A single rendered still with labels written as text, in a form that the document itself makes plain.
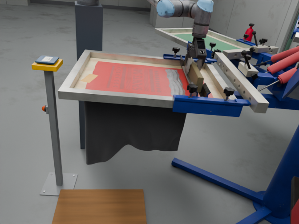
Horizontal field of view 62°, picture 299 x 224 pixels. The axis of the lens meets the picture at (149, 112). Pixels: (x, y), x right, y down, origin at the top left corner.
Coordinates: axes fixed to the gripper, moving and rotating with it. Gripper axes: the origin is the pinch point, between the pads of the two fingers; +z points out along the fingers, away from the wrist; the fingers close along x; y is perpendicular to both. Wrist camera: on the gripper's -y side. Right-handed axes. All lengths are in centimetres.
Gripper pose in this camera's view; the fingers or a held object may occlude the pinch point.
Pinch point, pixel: (192, 73)
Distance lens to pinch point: 134.3
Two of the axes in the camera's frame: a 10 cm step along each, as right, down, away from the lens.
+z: -1.1, 8.6, 5.0
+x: -9.9, -0.8, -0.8
